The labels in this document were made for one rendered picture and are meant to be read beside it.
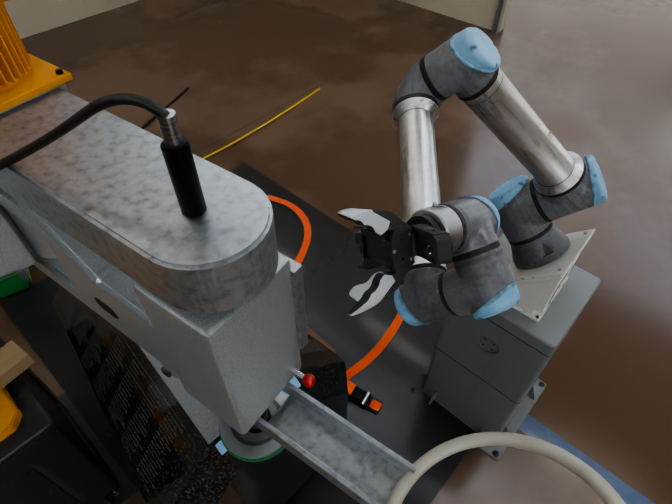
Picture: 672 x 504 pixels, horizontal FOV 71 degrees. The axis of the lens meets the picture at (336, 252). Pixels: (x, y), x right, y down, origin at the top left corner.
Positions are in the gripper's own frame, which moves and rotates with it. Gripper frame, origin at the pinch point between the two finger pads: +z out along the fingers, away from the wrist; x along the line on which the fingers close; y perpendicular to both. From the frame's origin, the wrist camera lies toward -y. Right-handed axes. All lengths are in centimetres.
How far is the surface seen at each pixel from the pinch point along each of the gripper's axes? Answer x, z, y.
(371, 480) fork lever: -57, -18, 20
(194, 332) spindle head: -11.3, 13.5, 25.0
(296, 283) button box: -9.2, -8.8, 25.8
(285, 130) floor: 29, -192, 281
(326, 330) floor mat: -83, -104, 144
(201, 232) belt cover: 5.8, 11.5, 19.7
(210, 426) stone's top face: -61, -5, 76
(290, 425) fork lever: -49, -12, 41
